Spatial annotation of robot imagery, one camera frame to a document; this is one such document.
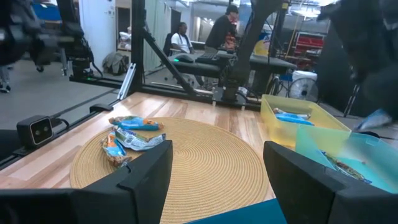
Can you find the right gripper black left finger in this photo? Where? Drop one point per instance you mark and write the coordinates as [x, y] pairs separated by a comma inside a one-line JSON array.
[[93, 205]]

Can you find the round woven straw placemat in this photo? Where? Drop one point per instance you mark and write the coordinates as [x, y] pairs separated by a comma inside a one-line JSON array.
[[202, 161]]

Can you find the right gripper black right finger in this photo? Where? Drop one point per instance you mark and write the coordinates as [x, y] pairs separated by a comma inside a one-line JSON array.
[[311, 199]]

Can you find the grey tripod stand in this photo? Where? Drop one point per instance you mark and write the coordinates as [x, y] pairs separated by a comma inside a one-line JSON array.
[[353, 99]]

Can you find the dark blue plastic tray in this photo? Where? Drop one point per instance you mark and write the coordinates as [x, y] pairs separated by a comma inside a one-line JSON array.
[[248, 214]]

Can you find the person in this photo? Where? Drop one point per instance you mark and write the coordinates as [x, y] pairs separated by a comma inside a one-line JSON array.
[[220, 31], [182, 40]]

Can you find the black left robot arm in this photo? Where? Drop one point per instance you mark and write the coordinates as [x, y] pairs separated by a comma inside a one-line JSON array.
[[252, 40]]

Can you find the grey bag heap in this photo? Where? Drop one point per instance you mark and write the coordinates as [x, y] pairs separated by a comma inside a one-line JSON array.
[[115, 63]]

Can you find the small black table camera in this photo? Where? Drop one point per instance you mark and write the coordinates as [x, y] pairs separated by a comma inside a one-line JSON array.
[[34, 130]]

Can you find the dark grey desk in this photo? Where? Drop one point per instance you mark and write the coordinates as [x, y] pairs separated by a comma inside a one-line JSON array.
[[270, 63]]

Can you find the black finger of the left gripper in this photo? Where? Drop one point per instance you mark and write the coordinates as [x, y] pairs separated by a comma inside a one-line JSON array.
[[385, 90]]

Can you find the blue granola bar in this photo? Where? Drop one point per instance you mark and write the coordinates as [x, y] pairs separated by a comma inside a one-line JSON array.
[[373, 120], [281, 111], [293, 119]]

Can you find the silver aluminium bar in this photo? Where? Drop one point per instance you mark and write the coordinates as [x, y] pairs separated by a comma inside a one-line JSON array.
[[127, 81]]

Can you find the white floor fan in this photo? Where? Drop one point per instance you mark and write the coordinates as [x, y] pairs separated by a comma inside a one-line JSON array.
[[303, 88]]

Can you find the red storage shelf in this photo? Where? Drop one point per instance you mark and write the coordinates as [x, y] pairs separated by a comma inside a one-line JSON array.
[[311, 42]]

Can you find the black device with green light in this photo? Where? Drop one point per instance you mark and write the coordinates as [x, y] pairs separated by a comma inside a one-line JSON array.
[[186, 58]]

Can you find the teal plastic bin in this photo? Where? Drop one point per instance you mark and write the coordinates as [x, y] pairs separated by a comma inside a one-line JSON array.
[[311, 146]]

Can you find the black background robot arm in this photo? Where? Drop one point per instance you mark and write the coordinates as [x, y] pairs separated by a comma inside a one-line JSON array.
[[74, 40], [18, 34]]

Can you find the black keyboard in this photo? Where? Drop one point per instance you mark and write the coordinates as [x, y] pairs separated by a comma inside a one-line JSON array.
[[208, 58]]

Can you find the peanut butter Chewy granola bar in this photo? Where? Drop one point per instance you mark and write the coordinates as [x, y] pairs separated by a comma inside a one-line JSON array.
[[113, 151], [133, 123]]

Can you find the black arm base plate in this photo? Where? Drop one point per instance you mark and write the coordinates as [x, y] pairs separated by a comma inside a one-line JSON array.
[[248, 101]]

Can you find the black aluminium table frame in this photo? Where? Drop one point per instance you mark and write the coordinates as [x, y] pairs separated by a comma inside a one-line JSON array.
[[138, 46]]

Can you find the yellow plastic bin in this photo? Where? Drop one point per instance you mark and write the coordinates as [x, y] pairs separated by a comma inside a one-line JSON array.
[[280, 137]]

